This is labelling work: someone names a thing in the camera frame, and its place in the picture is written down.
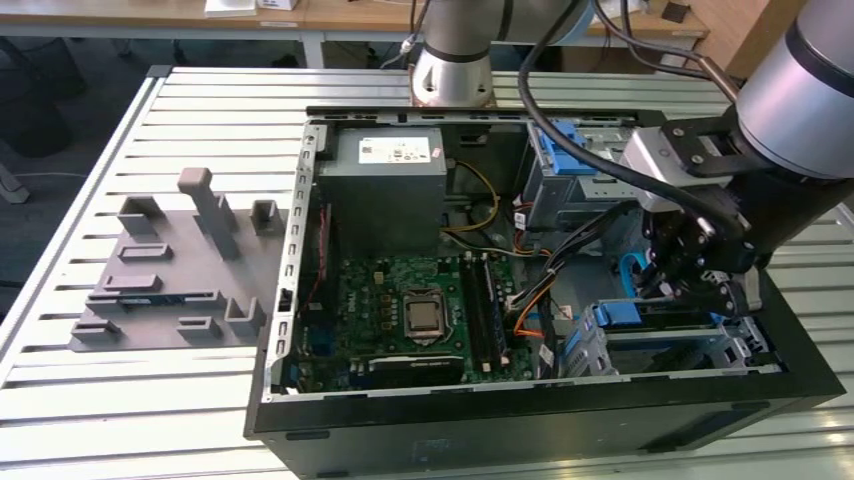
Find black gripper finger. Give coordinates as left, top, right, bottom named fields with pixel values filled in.
left=692, top=212, right=766, bottom=317
left=637, top=209, right=708, bottom=304

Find hard disk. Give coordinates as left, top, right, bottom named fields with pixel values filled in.
left=589, top=297, right=726, bottom=331

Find silver disk bay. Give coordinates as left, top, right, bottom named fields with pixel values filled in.
left=563, top=298, right=768, bottom=377

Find silver optical drive cage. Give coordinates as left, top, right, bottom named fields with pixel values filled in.
left=521, top=119, right=668, bottom=234

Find blue drive bay latch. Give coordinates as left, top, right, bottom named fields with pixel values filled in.
left=540, top=122, right=603, bottom=177

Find black RAM slot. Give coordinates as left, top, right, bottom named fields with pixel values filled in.
left=459, top=253, right=488, bottom=374

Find silver CPU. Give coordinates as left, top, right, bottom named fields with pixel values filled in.
left=407, top=301, right=441, bottom=334

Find wooden cabinet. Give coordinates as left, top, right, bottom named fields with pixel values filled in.
left=692, top=0, right=806, bottom=84

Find black open PC case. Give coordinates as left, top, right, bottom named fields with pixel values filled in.
left=240, top=104, right=847, bottom=479

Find CPU socket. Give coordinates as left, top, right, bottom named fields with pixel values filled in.
left=397, top=287, right=449, bottom=347

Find grey power supply unit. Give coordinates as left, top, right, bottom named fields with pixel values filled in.
left=312, top=125, right=449, bottom=256

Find green motherboard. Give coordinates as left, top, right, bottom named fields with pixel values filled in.
left=292, top=253, right=535, bottom=394

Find black graphics card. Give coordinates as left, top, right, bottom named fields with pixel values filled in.
left=367, top=352, right=467, bottom=389

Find grey parts rack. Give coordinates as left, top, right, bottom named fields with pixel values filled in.
left=68, top=167, right=295, bottom=354

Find green RAM stick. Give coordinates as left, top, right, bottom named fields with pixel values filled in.
left=112, top=297, right=214, bottom=307

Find wooden desk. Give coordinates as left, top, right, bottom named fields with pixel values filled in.
left=0, top=0, right=712, bottom=71

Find grey stand foot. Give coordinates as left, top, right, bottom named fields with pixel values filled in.
left=0, top=162, right=32, bottom=205

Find black mesh waste bin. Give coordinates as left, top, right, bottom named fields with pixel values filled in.
left=0, top=37, right=88, bottom=159

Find blue wire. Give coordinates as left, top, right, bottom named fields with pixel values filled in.
left=616, top=249, right=652, bottom=301

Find black cable bundle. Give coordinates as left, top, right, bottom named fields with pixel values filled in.
left=509, top=202, right=645, bottom=311

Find grey wrist camera housing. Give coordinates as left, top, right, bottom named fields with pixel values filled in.
left=619, top=127, right=739, bottom=211

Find black camera bracket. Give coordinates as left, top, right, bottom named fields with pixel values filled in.
left=659, top=115, right=768, bottom=180

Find orange wire bundle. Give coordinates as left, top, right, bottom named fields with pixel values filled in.
left=505, top=284, right=559, bottom=344

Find yellow wires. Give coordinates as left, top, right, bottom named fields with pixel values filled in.
left=440, top=159, right=503, bottom=235

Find black cable brown end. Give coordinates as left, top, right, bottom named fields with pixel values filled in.
left=592, top=0, right=743, bottom=101

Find red twisted fan wire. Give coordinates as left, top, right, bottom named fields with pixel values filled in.
left=296, top=207, right=333, bottom=321

